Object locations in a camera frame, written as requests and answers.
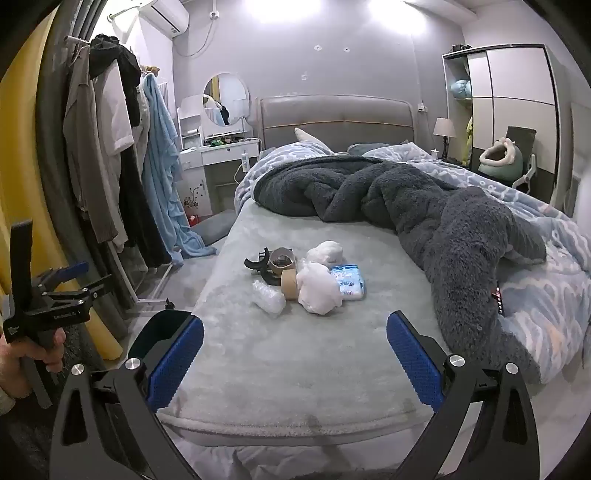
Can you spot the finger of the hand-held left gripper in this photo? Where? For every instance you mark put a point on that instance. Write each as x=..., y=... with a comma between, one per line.
x=74, y=271
x=99, y=285

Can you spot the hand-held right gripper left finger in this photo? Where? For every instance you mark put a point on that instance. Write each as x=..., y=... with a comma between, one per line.
x=178, y=362

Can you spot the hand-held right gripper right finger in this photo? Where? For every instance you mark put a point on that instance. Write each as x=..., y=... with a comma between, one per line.
x=413, y=362

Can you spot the blue wet wipe packet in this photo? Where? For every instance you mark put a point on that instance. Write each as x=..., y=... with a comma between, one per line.
x=351, y=282

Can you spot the clear bubble wrap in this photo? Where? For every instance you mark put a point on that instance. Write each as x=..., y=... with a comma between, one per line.
x=270, y=300

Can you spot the white plastic bag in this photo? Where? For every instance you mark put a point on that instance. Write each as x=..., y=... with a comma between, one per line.
x=318, y=288

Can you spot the black curved plastic piece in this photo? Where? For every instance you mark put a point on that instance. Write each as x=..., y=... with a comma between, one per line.
x=251, y=264

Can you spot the brown cardboard tape roll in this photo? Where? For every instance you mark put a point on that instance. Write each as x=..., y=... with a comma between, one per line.
x=288, y=286

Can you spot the black foil bag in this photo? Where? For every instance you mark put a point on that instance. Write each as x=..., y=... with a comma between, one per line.
x=281, y=259

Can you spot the person's left hand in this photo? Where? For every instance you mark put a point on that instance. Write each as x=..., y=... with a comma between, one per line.
x=46, y=355

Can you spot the white clothes rack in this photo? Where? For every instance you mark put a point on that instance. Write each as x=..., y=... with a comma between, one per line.
x=157, y=284

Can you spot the long black garment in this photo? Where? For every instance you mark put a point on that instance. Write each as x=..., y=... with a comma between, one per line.
x=143, y=221

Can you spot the red and black object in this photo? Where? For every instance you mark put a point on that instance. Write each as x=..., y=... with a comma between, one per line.
x=497, y=300

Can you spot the grey-green bed sheet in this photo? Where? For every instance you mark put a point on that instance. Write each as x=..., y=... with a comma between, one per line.
x=286, y=369

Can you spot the yellow curtain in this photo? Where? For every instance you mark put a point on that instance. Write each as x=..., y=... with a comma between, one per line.
x=23, y=161

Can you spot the grey curtain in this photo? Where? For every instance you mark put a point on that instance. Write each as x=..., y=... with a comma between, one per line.
x=51, y=152

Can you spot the grey floor cushion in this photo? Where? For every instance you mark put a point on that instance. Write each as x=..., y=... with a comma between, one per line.
x=214, y=226

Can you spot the grey shirt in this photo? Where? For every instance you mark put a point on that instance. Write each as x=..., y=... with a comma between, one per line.
x=83, y=138

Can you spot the hanging light blue towel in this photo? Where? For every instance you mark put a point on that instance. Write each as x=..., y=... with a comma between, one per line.
x=161, y=161

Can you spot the blue patterned duvet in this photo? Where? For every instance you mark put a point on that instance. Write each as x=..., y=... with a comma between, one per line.
x=545, y=286

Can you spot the dark grey fleece blanket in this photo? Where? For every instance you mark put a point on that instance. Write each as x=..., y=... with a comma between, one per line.
x=415, y=207

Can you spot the white shirt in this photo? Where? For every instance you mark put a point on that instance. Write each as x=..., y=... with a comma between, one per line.
x=115, y=120

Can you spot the white vanity table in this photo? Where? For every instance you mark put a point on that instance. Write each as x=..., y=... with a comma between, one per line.
x=217, y=156

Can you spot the white power strip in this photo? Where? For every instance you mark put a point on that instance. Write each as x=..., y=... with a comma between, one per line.
x=244, y=161

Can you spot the black hoodie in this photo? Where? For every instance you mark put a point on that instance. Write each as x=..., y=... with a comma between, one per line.
x=115, y=60

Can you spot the white and green plush cushion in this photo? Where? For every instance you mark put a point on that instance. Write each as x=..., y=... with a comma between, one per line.
x=501, y=161

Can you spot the blue-grey pillow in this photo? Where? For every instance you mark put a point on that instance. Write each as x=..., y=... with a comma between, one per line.
x=364, y=148

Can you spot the round mirror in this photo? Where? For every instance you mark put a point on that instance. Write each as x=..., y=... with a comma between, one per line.
x=231, y=92

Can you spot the table lamp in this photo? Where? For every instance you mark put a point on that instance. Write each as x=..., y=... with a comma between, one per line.
x=444, y=127

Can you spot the yellow-green cloth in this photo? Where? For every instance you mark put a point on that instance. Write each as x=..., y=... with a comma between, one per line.
x=469, y=131

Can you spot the white pillow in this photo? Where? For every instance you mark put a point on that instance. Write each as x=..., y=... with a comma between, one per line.
x=307, y=137

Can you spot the grey padded headboard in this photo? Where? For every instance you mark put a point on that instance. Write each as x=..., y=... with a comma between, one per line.
x=337, y=124

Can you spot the dark grey chair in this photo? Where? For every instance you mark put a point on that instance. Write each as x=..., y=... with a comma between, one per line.
x=521, y=136

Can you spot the white air conditioner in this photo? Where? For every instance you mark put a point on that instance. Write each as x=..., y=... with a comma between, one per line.
x=166, y=16

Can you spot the light blue plush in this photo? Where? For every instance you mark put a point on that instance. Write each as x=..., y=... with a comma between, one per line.
x=461, y=89

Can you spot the white wardrobe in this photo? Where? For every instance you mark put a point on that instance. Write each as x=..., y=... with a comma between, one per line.
x=517, y=78

